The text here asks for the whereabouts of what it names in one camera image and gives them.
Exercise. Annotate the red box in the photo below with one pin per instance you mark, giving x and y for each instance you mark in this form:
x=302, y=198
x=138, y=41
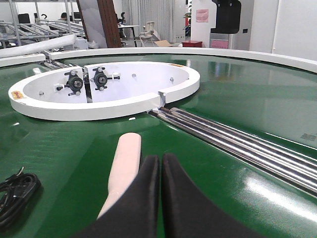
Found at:
x=193, y=44

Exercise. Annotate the steel rollers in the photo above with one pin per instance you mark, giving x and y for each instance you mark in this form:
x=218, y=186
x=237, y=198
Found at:
x=52, y=64
x=285, y=164

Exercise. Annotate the right black bearing block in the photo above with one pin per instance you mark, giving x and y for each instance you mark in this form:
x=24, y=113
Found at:
x=100, y=78

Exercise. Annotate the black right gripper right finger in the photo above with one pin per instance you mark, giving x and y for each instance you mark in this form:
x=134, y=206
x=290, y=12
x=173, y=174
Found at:
x=188, y=213

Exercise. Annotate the white chair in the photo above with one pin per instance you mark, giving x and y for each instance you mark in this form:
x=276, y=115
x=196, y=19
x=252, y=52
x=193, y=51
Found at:
x=149, y=34

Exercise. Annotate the steel rollers back left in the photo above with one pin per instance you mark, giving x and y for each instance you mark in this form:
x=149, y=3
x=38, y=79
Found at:
x=52, y=64

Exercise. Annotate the steel rollers right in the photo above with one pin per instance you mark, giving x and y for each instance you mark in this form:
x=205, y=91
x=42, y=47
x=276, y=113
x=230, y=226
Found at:
x=285, y=164

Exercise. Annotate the left black bearing block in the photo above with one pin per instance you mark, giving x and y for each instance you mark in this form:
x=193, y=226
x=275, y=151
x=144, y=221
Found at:
x=75, y=83

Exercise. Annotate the brown wooden pillar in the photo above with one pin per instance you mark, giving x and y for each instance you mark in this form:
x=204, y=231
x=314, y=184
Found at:
x=100, y=22

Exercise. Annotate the white foam roll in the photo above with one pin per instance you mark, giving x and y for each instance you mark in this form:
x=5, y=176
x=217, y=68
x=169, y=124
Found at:
x=38, y=47

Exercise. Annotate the beige hand brush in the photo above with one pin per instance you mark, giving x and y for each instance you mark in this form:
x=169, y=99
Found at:
x=125, y=167

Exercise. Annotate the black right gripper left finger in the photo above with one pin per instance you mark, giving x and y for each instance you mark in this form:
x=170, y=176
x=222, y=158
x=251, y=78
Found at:
x=135, y=213

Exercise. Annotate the black bearing block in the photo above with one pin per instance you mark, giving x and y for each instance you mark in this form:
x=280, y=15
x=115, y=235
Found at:
x=100, y=78
x=75, y=83

